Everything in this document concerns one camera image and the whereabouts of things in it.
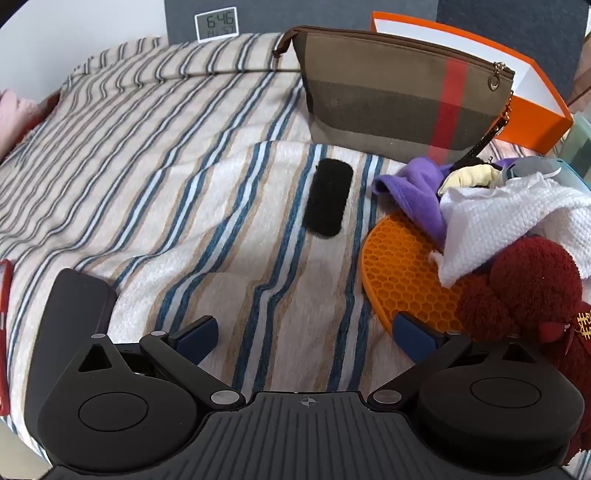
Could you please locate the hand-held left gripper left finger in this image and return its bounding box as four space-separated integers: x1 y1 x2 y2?
76 316 245 411

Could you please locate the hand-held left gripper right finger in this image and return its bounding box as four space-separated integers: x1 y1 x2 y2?
368 311 532 411

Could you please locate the orange silicone honeycomb mat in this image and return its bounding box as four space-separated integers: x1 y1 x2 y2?
361 210 476 333

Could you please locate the dark red plush toy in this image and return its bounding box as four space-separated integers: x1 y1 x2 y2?
457 237 591 467

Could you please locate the white waffle cloth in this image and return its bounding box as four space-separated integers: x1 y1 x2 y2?
427 173 591 287

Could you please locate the purple cloth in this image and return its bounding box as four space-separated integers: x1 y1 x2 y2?
372 157 522 245

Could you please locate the black fuzzy band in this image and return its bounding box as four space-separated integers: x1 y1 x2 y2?
301 158 354 238

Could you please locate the orange cardboard box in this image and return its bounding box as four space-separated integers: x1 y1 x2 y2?
369 11 574 153

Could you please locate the black flat pad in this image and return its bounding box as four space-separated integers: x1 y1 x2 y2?
25 268 117 416

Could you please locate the striped blanket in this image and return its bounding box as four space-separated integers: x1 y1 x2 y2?
0 32 591 462

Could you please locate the pale yellow cloth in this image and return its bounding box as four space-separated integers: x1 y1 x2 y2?
438 164 502 195

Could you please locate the red flat case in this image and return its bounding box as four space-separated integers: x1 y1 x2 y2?
0 259 12 414

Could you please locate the brown plaid zipper pouch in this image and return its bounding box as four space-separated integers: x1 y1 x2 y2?
272 26 516 169

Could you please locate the clear plastic storage container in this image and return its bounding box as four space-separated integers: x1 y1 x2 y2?
551 111 591 195

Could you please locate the pink cloth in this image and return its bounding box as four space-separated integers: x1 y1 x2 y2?
0 90 40 158

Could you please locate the white digital clock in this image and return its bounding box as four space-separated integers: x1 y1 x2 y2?
195 8 241 43

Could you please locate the dark blue upholstered headboard panel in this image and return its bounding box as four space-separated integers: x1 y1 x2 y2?
436 0 585 84

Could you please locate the grey upholstered headboard panel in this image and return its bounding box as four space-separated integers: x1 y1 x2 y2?
165 0 437 44

